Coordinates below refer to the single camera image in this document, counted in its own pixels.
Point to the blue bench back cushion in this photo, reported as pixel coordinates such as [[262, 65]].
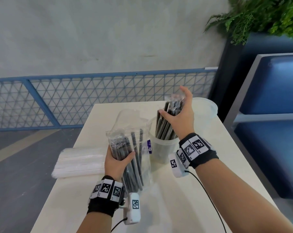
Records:
[[277, 87]]

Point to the dark planter box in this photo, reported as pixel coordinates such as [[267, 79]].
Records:
[[221, 87]]

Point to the person's left forearm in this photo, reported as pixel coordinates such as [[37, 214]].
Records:
[[93, 224]]

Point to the person's right hand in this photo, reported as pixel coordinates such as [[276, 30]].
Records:
[[182, 123]]

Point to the white tag on fence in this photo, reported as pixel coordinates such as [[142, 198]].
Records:
[[211, 68]]

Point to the clear bag of black straws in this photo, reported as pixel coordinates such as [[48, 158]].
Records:
[[127, 121]]

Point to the clear bag of white straws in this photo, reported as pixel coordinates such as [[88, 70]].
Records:
[[88, 150]]

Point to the person's right forearm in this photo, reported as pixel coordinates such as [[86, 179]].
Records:
[[233, 191]]

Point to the blue mesh fence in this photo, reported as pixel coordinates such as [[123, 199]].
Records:
[[88, 76]]

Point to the black right wristband with markers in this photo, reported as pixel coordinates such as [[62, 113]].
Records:
[[207, 157]]

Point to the pack of black straws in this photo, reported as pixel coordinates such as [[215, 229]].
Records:
[[134, 177]]

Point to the green fern plant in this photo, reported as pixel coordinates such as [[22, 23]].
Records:
[[258, 14]]

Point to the black left wristband with markers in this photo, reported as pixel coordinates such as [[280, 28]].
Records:
[[100, 207]]

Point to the person's left hand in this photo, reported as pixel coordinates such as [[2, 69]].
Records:
[[115, 169]]

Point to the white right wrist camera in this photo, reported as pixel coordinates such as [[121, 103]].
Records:
[[179, 173]]

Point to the black wristband with markers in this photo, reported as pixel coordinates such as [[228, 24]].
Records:
[[207, 157], [100, 207]]

